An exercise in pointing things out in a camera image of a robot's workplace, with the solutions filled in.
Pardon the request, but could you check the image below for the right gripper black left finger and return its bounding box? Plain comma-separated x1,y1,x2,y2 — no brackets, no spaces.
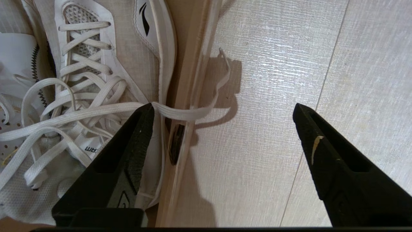
51,102,155,227

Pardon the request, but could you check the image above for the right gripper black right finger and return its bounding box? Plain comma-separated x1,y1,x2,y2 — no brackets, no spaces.
292,103,412,227

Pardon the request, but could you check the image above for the white lace-up sneaker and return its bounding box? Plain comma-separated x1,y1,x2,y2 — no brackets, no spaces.
0,0,55,168
0,0,231,226

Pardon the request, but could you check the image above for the brown cardboard shoe box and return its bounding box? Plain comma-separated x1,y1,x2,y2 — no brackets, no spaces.
146,0,223,227

